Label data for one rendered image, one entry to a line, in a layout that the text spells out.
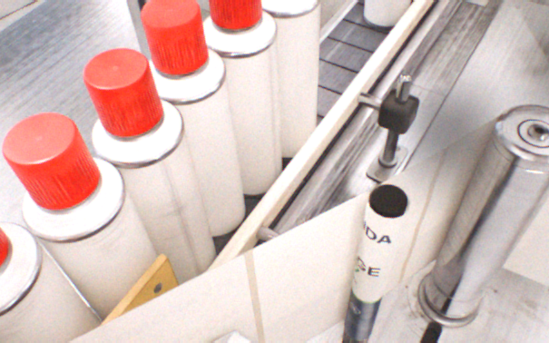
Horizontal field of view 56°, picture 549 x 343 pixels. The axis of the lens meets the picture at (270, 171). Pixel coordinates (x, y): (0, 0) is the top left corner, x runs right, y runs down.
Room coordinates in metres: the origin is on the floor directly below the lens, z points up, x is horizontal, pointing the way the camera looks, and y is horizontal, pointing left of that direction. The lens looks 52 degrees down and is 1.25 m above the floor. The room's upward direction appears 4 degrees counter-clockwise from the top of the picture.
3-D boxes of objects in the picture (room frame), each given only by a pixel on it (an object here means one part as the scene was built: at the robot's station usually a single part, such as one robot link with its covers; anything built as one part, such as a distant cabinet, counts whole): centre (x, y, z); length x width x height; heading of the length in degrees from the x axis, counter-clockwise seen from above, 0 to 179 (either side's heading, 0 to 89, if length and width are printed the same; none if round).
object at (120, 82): (0.20, 0.07, 0.98); 0.05 x 0.05 x 0.20
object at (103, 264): (0.16, 0.10, 0.98); 0.05 x 0.05 x 0.20
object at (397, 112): (0.33, -0.12, 0.89); 0.03 x 0.03 x 0.12; 55
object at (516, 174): (0.16, -0.13, 0.97); 0.05 x 0.05 x 0.19
